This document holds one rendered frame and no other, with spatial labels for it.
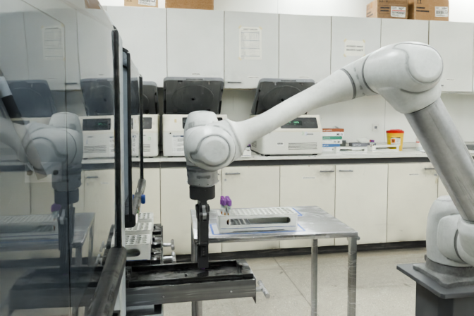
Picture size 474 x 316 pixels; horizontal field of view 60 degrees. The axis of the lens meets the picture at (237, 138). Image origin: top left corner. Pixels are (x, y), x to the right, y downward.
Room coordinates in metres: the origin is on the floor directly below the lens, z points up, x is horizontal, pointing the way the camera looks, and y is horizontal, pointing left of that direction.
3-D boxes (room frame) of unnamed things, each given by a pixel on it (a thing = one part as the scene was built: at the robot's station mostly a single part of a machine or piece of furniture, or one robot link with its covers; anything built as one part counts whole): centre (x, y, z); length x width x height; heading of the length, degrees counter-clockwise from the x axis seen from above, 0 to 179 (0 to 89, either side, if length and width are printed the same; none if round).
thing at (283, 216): (1.53, -0.07, 0.85); 0.30 x 0.10 x 0.06; 98
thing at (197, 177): (1.16, 0.10, 1.07); 0.09 x 0.09 x 0.06
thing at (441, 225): (1.36, -0.73, 0.87); 0.18 x 0.16 x 0.22; 12
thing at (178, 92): (3.71, 0.39, 1.24); 0.62 x 0.56 x 0.69; 11
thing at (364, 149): (3.79, -1.06, 0.93); 0.30 x 0.10 x 0.06; 92
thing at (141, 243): (1.22, 0.41, 0.83); 0.30 x 0.10 x 0.06; 100
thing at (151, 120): (3.60, 0.97, 1.22); 0.62 x 0.56 x 0.64; 8
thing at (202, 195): (1.16, 0.10, 1.00); 0.08 x 0.07 x 0.09; 10
